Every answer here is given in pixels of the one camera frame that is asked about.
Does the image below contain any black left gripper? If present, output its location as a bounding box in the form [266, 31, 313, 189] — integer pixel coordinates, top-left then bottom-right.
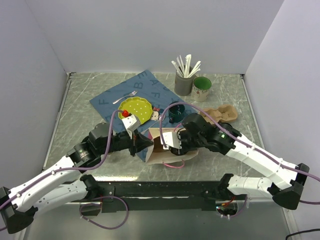
[99, 127, 154, 156]

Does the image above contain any kraft paper cakes bag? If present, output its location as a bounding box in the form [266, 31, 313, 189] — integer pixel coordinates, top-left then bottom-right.
[140, 128, 199, 168]

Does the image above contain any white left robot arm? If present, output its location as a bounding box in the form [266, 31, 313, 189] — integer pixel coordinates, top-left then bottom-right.
[0, 123, 153, 234]

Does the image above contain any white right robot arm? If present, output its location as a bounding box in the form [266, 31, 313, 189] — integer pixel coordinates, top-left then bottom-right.
[163, 113, 310, 210]

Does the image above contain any dark green mug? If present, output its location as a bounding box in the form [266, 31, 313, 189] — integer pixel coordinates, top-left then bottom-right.
[168, 104, 186, 124]

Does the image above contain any yellow dotted plate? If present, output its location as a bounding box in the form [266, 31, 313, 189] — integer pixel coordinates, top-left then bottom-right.
[118, 96, 153, 125]

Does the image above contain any silver fork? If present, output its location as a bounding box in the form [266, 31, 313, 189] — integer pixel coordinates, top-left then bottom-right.
[112, 90, 138, 105]

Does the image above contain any grey straw holder cup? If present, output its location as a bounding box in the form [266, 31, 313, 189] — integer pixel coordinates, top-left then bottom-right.
[174, 71, 197, 96]

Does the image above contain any green inside ceramic mug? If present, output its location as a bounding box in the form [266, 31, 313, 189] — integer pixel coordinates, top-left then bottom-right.
[191, 76, 212, 102]

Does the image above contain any blue letter print cloth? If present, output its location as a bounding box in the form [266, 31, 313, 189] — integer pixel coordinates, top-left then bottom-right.
[89, 70, 182, 162]

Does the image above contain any white wrapped straws bundle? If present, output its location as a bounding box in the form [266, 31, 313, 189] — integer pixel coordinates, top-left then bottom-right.
[171, 54, 201, 79]

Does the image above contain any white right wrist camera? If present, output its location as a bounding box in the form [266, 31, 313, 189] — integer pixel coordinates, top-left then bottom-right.
[160, 131, 182, 150]

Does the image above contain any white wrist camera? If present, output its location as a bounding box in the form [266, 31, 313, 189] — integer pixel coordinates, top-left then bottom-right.
[160, 131, 182, 150]
[121, 110, 141, 134]

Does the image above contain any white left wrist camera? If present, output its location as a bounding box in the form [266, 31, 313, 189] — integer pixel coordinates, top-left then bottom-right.
[121, 110, 141, 134]

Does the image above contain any silver cartoon handle spoon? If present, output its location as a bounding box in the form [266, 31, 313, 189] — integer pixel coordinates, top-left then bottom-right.
[148, 114, 162, 128]

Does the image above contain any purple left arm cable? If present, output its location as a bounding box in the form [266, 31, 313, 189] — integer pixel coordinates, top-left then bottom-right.
[0, 109, 126, 232]

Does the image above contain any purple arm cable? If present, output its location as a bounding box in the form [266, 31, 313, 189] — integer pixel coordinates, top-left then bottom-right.
[0, 109, 126, 232]
[158, 101, 320, 205]

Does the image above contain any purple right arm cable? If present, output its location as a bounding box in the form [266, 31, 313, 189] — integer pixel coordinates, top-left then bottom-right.
[158, 101, 320, 205]

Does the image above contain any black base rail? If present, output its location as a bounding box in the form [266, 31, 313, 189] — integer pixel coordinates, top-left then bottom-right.
[79, 181, 235, 211]

